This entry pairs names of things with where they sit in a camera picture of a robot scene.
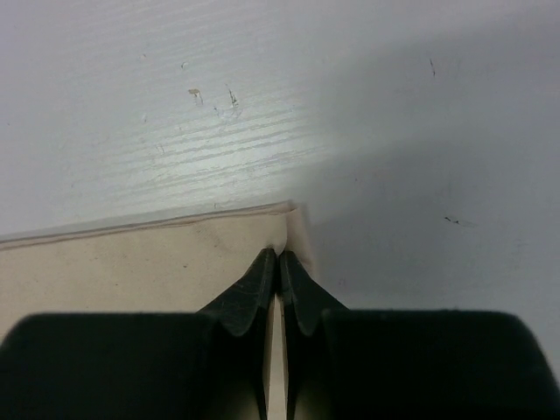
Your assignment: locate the beige cloth wrap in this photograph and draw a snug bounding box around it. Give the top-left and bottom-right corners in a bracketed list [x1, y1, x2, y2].
[1, 203, 314, 419]

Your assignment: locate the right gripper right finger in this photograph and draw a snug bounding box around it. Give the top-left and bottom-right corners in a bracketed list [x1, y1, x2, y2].
[279, 251, 559, 419]

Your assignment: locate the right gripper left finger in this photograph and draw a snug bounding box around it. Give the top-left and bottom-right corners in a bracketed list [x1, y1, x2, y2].
[1, 248, 276, 419]

